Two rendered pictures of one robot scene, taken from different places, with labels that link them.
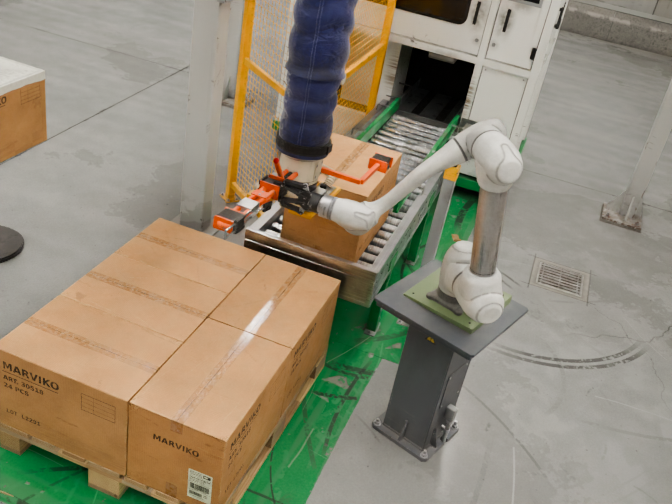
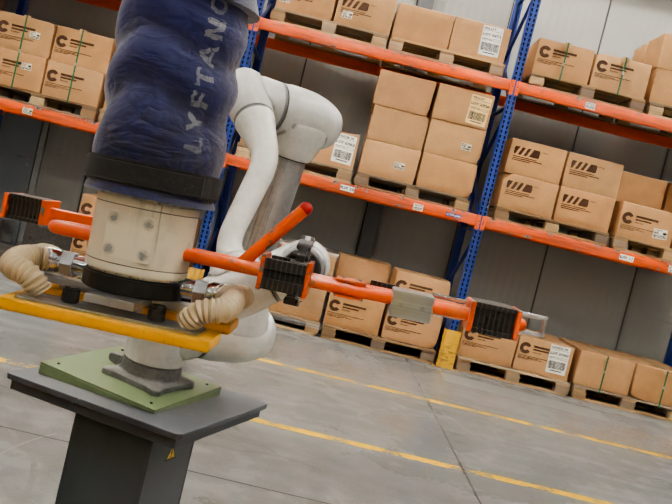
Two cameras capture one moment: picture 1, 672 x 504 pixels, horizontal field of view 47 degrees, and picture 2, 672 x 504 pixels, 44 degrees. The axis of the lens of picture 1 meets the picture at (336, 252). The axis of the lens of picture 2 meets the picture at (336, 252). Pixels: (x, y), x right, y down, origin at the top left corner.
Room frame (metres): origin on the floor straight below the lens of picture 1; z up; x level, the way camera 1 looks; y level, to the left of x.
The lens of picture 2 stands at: (2.94, 1.66, 1.33)
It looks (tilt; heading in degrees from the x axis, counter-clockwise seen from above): 3 degrees down; 255
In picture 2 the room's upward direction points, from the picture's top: 14 degrees clockwise
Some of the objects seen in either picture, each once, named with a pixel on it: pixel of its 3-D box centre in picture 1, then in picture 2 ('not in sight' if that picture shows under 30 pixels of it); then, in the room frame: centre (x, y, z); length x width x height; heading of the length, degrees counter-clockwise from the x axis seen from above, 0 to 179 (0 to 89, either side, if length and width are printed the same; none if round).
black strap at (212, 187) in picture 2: (304, 141); (154, 177); (2.90, 0.21, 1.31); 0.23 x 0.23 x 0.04
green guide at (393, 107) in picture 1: (359, 135); not in sight; (4.76, 0.00, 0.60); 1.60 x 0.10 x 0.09; 165
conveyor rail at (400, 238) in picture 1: (427, 196); not in sight; (4.27, -0.49, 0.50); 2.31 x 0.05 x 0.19; 165
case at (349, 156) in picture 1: (342, 196); not in sight; (3.56, 0.02, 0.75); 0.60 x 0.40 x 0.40; 166
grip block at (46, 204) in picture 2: (380, 162); (31, 208); (3.11, -0.12, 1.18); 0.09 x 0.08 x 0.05; 74
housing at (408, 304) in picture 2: (247, 208); (410, 304); (2.45, 0.35, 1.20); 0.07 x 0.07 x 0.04; 74
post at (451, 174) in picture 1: (431, 248); not in sight; (3.65, -0.51, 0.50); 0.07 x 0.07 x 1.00; 75
